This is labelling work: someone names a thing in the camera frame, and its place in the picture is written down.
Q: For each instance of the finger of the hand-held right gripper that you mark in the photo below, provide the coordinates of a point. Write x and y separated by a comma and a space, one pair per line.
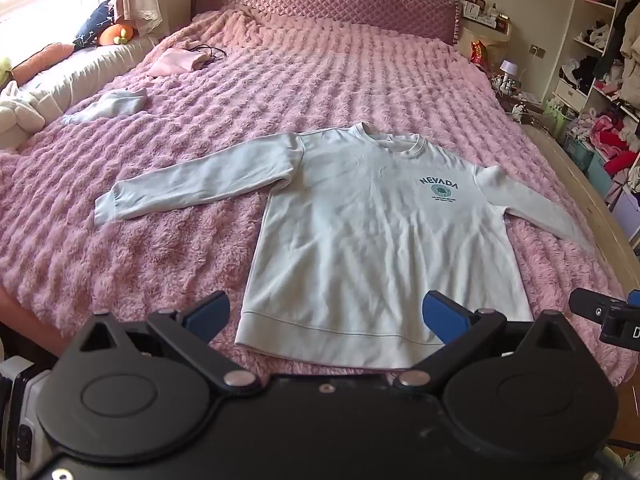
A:
587, 302

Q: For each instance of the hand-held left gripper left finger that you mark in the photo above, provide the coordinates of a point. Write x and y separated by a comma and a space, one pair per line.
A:
207, 312

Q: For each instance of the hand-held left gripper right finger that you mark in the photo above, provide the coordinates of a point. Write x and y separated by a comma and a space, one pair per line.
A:
442, 315

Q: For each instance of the white printed sweatshirt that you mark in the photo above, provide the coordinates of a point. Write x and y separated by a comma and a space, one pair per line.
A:
370, 230

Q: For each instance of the pile of clothes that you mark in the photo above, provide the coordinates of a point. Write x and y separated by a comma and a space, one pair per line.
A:
612, 85

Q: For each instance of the pink fluffy blanket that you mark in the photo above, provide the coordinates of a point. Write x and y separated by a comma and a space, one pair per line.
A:
165, 240

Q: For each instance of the teal storage box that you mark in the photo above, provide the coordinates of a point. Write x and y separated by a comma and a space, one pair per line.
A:
585, 157

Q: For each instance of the green plastic bin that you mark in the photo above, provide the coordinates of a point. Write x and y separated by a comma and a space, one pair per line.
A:
557, 117

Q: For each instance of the light blue small garment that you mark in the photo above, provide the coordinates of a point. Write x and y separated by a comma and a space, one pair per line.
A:
112, 105

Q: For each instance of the small white lamp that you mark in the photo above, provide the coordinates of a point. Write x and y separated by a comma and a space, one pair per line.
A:
509, 71

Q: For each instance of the pink fabric pouch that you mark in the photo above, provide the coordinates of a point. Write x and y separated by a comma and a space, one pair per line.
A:
175, 62

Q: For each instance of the red snack bag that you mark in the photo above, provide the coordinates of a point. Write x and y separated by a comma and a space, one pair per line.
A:
477, 54

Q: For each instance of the grey window seat cushion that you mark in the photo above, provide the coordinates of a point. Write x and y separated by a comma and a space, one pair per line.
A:
85, 72

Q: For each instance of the white plush toy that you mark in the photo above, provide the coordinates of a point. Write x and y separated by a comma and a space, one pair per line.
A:
17, 112

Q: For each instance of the white open shelf unit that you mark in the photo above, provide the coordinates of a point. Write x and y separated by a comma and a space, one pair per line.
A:
590, 25

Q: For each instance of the beige bedside shelf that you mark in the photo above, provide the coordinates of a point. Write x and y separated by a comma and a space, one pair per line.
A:
492, 35

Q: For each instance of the orange plush toy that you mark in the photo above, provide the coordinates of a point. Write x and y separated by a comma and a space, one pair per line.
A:
116, 35

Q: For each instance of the pink plush toy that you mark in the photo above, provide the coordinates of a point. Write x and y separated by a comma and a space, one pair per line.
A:
42, 62

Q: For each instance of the navy patterned pillow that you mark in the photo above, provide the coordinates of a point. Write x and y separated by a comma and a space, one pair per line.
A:
95, 25

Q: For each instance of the wooden bed frame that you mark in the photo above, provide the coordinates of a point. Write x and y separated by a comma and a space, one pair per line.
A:
575, 180

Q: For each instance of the wall socket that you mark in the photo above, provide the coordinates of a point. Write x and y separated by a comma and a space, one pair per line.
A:
538, 51

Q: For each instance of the white picture frame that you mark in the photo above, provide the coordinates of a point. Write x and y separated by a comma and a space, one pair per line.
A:
471, 8

